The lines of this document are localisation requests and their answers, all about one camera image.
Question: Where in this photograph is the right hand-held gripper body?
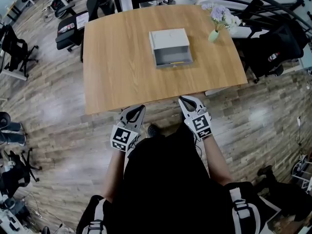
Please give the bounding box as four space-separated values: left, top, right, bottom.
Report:
184 105 212 139

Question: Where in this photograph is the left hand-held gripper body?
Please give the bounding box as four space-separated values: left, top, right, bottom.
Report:
110 119 141 153

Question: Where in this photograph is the grey drawer box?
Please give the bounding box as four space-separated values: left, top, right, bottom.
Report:
149 28 194 69

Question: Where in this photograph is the person's left forearm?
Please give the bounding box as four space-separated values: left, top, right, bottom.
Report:
101 150 129 203

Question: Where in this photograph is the person's right forearm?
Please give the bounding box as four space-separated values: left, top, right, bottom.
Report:
202 134 234 186

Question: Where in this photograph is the person's black shoe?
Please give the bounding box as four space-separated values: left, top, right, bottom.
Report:
147 123 159 138

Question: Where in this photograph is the person's black clothing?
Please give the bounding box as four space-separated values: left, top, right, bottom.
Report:
76 124 269 234

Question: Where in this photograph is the pale green vase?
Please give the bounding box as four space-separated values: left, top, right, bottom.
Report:
208 29 220 43

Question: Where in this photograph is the purple white flower bouquet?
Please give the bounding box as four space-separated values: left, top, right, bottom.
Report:
201 3 246 35

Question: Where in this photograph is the black office chair with paper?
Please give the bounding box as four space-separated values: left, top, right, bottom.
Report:
55 0 103 53

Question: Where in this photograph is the black office chair with bottle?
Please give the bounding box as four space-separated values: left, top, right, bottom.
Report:
240 20 309 84

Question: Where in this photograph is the white paper sheet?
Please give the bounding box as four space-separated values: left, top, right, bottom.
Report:
76 12 89 29

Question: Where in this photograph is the clear plastic bottle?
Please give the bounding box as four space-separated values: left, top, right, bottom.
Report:
58 23 75 34

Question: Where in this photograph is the black metal railing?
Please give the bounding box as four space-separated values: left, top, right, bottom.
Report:
138 0 312 41

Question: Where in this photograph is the black swivel chair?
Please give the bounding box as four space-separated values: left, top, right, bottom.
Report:
0 147 42 199

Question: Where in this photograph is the black mesh office chair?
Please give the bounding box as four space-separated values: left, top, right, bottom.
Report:
0 24 39 80

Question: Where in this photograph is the grey shoulder strap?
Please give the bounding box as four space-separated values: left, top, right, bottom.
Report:
82 198 108 234
229 188 261 234

